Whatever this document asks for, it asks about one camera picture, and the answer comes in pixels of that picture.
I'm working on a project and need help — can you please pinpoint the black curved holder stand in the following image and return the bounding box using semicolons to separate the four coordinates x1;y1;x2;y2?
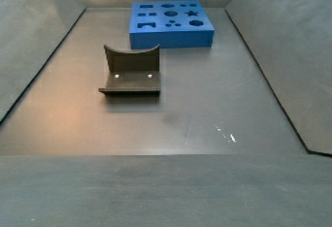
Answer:
99;46;160;95

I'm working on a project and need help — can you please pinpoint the blue shape-sorter block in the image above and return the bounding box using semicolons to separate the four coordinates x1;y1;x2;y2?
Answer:
129;0;214;49

